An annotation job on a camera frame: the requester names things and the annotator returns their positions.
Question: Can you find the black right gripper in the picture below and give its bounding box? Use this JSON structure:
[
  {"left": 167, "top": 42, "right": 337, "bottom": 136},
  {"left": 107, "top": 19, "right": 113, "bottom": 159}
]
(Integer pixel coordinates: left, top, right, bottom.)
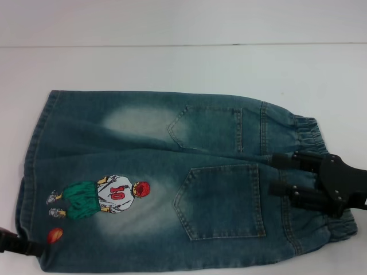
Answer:
[{"left": 267, "top": 152, "right": 367, "bottom": 218}]

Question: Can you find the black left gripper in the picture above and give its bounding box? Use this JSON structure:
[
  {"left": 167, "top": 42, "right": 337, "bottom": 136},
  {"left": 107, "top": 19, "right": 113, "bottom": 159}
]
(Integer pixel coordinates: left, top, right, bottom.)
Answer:
[{"left": 0, "top": 226, "right": 44, "bottom": 256}]

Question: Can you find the blue denim shorts basketball print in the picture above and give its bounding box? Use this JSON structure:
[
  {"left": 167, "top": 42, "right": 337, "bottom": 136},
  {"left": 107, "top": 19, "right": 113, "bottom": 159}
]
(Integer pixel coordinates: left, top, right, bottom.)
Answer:
[{"left": 17, "top": 90, "right": 361, "bottom": 275}]

